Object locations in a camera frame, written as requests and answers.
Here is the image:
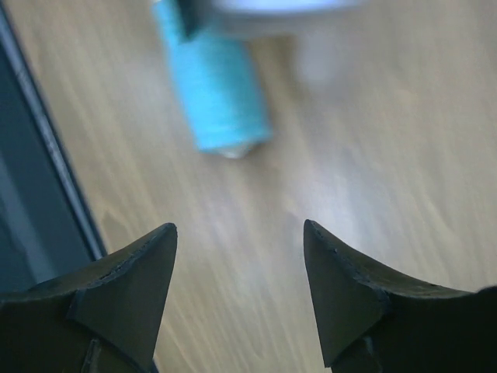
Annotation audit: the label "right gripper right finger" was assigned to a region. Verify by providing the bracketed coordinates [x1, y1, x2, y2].
[304, 220, 496, 372]

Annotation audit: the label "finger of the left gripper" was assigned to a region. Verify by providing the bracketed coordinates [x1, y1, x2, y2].
[176, 0, 196, 39]

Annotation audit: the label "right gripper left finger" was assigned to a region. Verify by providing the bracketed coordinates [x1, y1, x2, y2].
[1, 223, 178, 372]

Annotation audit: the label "yellow green towel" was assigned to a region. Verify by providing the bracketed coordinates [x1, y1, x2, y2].
[151, 1, 273, 159]

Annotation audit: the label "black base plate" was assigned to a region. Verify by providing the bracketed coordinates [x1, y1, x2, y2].
[1, 5, 106, 292]

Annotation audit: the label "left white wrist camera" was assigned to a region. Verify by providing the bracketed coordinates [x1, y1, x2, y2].
[209, 1, 365, 37]

